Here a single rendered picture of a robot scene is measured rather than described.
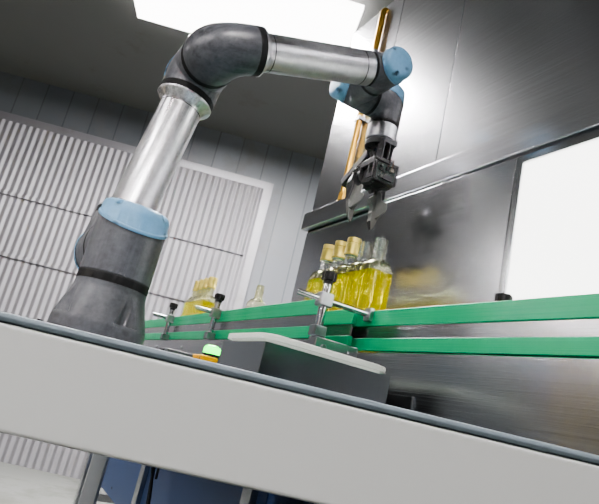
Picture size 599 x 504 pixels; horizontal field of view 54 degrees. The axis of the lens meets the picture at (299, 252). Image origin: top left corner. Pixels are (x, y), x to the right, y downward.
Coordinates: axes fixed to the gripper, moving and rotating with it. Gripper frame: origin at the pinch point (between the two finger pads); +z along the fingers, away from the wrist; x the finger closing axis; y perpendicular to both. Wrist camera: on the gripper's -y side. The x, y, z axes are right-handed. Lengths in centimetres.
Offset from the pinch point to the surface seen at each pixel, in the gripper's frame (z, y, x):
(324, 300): 25.5, 20.8, -15.7
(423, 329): 28.2, 35.8, -3.9
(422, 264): 8.4, 11.4, 11.9
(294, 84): -156, -211, 53
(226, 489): 65, -8, -14
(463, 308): 25, 45, -4
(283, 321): 28.3, 0.6, -13.5
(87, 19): -156, -250, -77
